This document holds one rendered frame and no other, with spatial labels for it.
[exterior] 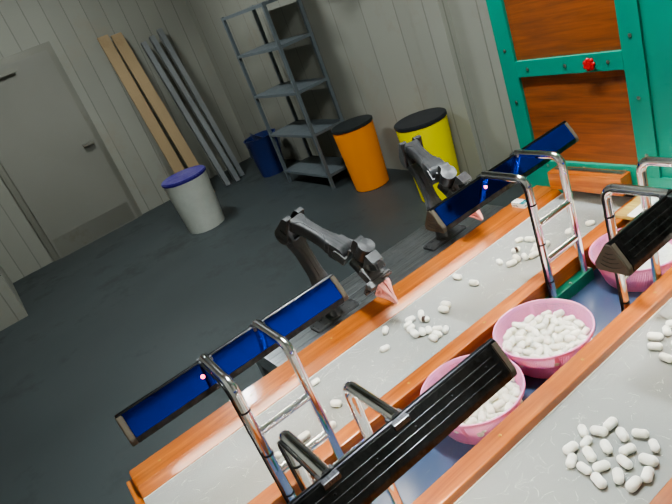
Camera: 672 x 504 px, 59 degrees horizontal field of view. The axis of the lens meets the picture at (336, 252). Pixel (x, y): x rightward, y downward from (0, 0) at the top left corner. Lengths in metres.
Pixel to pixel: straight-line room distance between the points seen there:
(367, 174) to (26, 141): 3.93
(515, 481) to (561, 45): 1.45
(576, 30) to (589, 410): 1.24
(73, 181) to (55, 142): 0.47
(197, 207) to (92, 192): 1.95
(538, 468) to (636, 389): 0.31
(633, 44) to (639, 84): 0.12
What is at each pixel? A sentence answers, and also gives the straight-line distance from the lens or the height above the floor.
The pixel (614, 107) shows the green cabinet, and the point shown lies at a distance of 2.22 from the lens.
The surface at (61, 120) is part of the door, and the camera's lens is 7.51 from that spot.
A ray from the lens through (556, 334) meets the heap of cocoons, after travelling 1.75.
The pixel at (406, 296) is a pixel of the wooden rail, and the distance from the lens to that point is 2.04.
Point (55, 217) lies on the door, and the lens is 7.55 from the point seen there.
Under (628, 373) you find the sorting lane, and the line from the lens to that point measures 1.59.
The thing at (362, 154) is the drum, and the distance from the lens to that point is 5.20.
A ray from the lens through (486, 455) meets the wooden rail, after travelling 1.42.
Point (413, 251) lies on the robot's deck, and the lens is 2.51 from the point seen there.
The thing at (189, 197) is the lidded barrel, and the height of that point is 0.39.
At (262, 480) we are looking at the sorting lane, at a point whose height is 0.74.
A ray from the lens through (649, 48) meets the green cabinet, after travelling 2.09.
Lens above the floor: 1.79
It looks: 24 degrees down
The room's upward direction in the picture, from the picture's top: 22 degrees counter-clockwise
